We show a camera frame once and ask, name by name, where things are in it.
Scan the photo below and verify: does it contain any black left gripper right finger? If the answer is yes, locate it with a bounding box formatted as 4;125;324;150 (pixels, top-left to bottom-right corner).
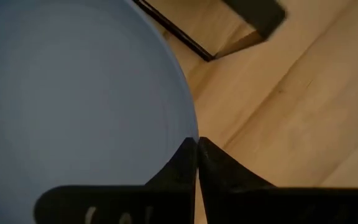
198;136;358;224

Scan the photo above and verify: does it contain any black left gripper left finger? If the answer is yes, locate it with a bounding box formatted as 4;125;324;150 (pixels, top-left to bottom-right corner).
33;136;198;224

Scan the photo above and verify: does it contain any blue plate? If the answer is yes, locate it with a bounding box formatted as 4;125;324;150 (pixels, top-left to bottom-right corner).
0;0;200;224

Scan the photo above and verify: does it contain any wooden shelf with black legs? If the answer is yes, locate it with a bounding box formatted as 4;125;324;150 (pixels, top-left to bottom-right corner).
132;0;288;62

